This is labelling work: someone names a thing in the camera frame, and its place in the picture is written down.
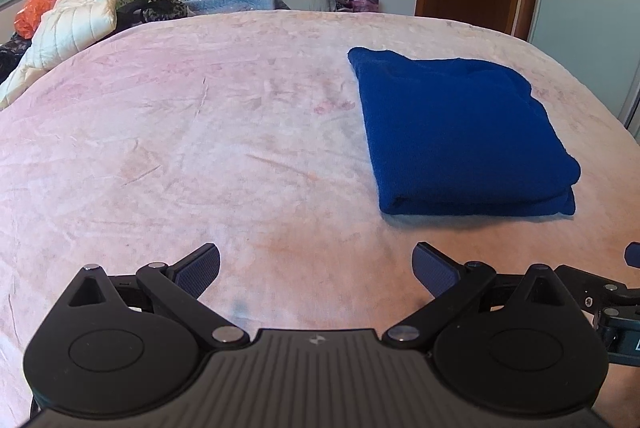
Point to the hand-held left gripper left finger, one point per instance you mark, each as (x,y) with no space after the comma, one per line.
(202,265)

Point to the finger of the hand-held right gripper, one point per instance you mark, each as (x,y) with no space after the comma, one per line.
(600,290)
(634,254)

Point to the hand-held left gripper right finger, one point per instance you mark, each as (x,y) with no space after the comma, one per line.
(432,265)

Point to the blue beaded sweater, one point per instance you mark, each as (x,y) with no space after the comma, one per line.
(460,133)

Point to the pink bed blanket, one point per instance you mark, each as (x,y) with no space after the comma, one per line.
(200,133)

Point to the leopard print cloth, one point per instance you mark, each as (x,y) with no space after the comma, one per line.
(162,11)

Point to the light blue towel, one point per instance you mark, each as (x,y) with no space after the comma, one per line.
(235,3)

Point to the cream quilted jacket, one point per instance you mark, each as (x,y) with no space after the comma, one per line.
(65,33)

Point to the purple bag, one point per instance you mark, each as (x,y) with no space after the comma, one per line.
(365,3)

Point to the dark patterned cloth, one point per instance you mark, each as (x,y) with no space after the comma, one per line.
(12,53)

